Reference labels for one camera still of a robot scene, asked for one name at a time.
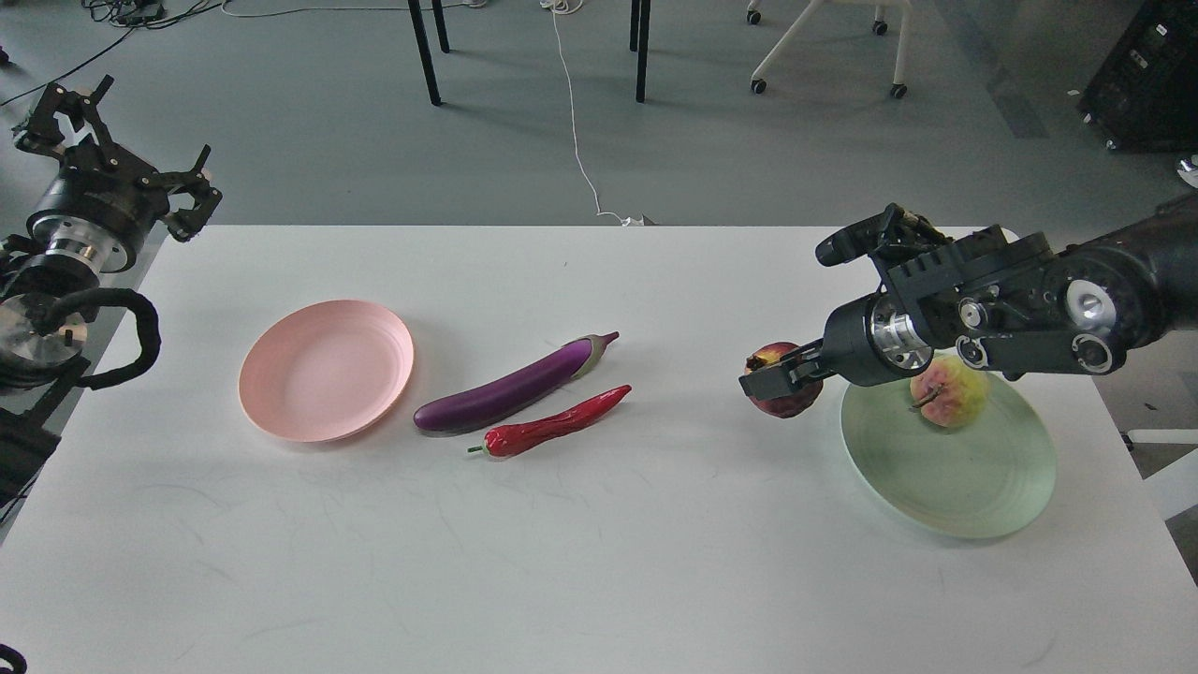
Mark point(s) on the red chili pepper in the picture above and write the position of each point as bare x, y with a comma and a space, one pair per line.
507, 441

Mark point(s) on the pink plate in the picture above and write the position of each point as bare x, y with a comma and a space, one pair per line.
327, 371

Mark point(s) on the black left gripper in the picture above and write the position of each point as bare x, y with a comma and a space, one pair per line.
96, 218

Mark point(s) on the black equipment case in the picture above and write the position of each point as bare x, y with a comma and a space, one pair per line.
1144, 96

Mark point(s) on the green plate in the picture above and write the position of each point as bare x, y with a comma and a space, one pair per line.
987, 479

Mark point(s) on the purple eggplant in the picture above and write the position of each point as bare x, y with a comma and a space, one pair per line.
478, 407

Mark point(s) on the white shoe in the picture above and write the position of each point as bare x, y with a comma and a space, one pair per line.
1187, 170

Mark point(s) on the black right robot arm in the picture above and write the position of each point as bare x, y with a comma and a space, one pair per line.
1007, 306

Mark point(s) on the black table legs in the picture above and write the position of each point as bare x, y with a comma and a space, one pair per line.
638, 40

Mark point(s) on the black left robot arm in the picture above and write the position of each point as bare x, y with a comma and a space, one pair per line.
49, 302

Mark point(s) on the red pomegranate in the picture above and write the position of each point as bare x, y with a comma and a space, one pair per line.
793, 404

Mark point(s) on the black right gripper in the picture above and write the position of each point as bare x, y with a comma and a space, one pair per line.
869, 342

